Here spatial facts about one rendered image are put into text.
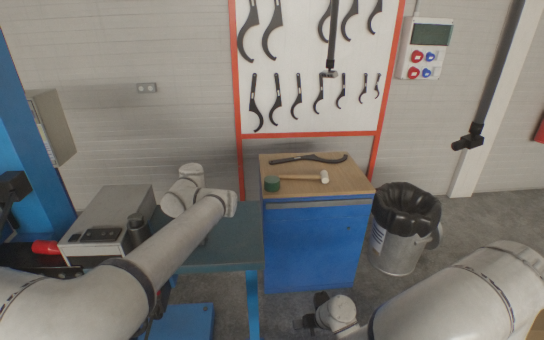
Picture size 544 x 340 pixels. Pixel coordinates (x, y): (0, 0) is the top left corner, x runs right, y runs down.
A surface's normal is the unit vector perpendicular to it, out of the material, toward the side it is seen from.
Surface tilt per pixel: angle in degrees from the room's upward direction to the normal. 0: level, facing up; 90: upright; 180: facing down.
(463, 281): 9
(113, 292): 39
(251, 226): 0
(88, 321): 48
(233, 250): 0
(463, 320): 34
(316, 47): 90
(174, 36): 90
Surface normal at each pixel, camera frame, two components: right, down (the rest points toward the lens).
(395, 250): -0.44, 0.48
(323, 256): 0.08, 0.49
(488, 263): -0.11, -0.95
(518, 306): 0.32, -0.26
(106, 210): 0.00, -0.87
